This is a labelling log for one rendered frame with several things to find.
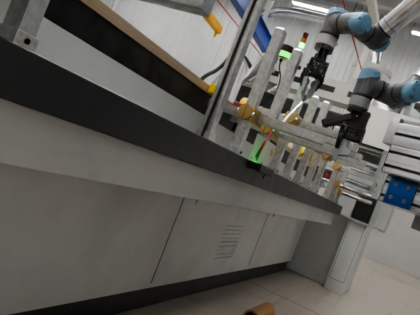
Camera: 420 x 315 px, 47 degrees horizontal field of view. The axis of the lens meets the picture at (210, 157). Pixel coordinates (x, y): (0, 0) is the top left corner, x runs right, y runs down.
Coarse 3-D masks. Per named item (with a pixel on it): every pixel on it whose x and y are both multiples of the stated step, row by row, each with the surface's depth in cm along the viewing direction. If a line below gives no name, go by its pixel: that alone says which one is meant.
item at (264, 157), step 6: (258, 138) 173; (264, 138) 179; (258, 144) 175; (270, 144) 187; (252, 150) 172; (258, 150) 177; (264, 150) 183; (270, 150) 189; (252, 156) 174; (264, 156) 186; (258, 162) 182; (264, 162) 189
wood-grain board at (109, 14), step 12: (84, 0) 108; (96, 0) 111; (96, 12) 113; (108, 12) 116; (120, 24) 121; (132, 36) 127; (144, 36) 131; (144, 48) 134; (156, 48) 138; (168, 60) 145; (180, 72) 154; (192, 72) 161; (204, 84) 171
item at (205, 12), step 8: (144, 0) 70; (152, 0) 68; (160, 0) 67; (168, 0) 66; (176, 0) 65; (184, 0) 65; (192, 0) 64; (200, 0) 64; (208, 0) 65; (176, 8) 68; (184, 8) 66; (192, 8) 65; (200, 8) 64; (208, 8) 65; (208, 16) 66
